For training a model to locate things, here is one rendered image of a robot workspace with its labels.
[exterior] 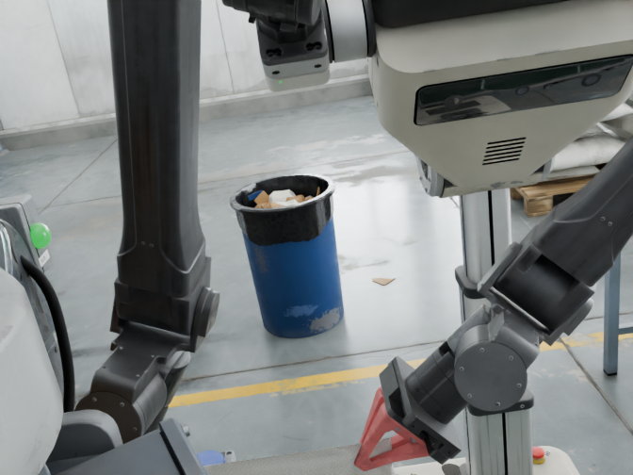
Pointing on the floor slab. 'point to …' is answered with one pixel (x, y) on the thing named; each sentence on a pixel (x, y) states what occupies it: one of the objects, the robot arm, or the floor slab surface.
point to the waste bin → (293, 254)
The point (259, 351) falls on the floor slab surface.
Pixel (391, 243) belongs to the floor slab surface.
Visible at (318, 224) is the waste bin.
